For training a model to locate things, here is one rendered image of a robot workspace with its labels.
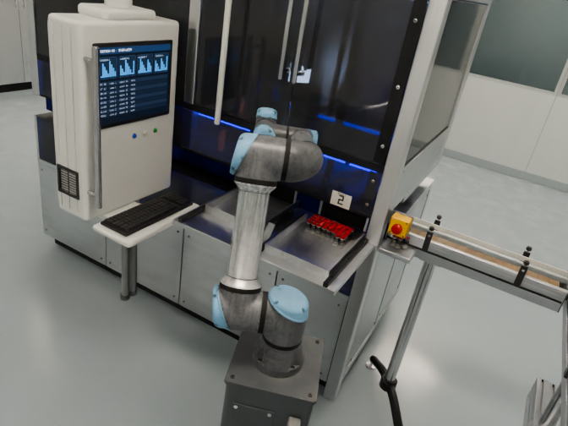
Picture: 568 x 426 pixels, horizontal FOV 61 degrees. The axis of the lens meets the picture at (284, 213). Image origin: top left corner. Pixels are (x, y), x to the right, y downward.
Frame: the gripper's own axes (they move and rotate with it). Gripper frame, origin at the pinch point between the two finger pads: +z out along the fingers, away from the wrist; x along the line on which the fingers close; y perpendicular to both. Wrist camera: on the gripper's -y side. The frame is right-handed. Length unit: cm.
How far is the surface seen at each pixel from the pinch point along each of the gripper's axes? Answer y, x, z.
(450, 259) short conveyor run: 74, 33, 12
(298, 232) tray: 19.7, 6.6, 11.8
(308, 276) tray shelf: 37.7, -17.3, 11.3
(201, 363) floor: -16, -3, 100
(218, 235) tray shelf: -1.3, -18.3, 11.2
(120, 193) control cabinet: -52, -20, 12
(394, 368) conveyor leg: 68, 35, 78
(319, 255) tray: 33.9, -2.6, 11.5
